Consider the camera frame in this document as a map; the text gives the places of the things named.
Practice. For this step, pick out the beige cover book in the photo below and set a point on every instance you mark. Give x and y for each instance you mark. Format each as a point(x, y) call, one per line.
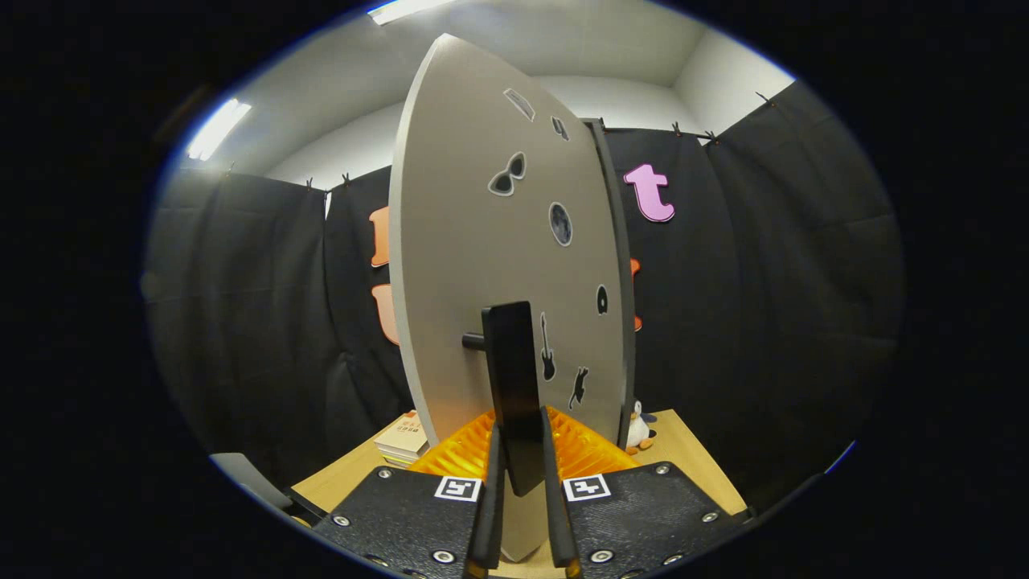
point(402, 438)

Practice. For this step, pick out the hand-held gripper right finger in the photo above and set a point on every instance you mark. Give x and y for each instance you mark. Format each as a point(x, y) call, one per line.
point(557, 523)

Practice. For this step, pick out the black backdrop cloth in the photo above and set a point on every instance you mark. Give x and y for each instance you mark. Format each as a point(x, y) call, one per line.
point(764, 281)

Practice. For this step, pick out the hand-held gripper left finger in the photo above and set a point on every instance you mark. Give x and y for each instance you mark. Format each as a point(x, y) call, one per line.
point(490, 515)

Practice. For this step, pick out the wide ceiling light panel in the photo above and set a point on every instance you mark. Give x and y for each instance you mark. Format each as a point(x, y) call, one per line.
point(402, 10)

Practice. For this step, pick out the row of black clips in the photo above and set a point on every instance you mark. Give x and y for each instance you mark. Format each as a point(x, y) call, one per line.
point(677, 129)

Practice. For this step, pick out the narrow ceiling light strip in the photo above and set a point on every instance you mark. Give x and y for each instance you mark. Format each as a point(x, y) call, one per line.
point(215, 129)

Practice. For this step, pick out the penguin plush toy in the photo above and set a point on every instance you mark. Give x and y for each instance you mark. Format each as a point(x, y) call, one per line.
point(639, 430)

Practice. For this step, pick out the yellow-edged book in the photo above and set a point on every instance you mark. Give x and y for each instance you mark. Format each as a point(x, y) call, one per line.
point(398, 457)

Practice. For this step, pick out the dark grey shoe cabinet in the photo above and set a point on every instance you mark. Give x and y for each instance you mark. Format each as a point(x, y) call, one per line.
point(625, 265)

